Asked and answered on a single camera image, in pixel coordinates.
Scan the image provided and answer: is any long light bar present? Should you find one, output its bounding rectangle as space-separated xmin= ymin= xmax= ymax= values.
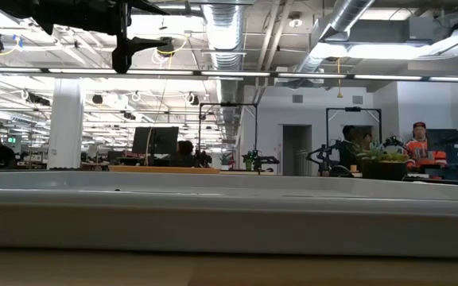
xmin=0 ymin=66 xmax=458 ymax=83

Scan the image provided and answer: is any person seen from behind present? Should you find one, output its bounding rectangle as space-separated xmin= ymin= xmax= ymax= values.
xmin=173 ymin=139 xmax=197 ymax=168

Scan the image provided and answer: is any silver ventilation duct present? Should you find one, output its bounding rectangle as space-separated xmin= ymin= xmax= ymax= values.
xmin=288 ymin=0 xmax=377 ymax=83
xmin=200 ymin=0 xmax=250 ymax=145

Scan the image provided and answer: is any succulent plant in dark pot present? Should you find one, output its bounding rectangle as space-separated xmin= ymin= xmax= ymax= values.
xmin=355 ymin=139 xmax=412 ymax=182

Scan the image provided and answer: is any white pillar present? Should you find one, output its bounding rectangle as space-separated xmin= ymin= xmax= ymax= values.
xmin=46 ymin=78 xmax=86 ymax=170

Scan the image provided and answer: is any dark screen panel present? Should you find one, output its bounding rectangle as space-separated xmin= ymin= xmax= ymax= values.
xmin=425 ymin=127 xmax=458 ymax=167

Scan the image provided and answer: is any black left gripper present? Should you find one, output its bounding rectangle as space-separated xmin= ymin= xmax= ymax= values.
xmin=0 ymin=0 xmax=171 ymax=75

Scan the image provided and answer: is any person in orange jersey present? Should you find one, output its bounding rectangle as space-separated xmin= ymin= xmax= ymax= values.
xmin=405 ymin=121 xmax=448 ymax=171

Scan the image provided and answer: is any small green plant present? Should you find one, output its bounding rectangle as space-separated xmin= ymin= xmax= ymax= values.
xmin=241 ymin=149 xmax=258 ymax=172

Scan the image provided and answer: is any grey door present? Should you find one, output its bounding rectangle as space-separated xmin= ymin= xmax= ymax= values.
xmin=281 ymin=123 xmax=313 ymax=177

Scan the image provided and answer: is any person in dark clothes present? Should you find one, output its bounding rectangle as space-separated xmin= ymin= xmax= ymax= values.
xmin=339 ymin=124 xmax=373 ymax=171

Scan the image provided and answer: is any yellow hanging cable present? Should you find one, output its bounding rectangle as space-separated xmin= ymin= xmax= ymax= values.
xmin=334 ymin=57 xmax=344 ymax=99

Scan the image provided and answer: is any black computer monitor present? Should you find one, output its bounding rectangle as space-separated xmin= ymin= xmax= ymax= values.
xmin=131 ymin=126 xmax=180 ymax=157

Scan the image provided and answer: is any grey plastic tray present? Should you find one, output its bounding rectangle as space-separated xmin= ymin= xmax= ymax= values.
xmin=0 ymin=170 xmax=458 ymax=260

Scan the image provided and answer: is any black background rig frame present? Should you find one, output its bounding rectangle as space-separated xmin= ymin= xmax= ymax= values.
xmin=324 ymin=106 xmax=383 ymax=160
xmin=197 ymin=102 xmax=259 ymax=160

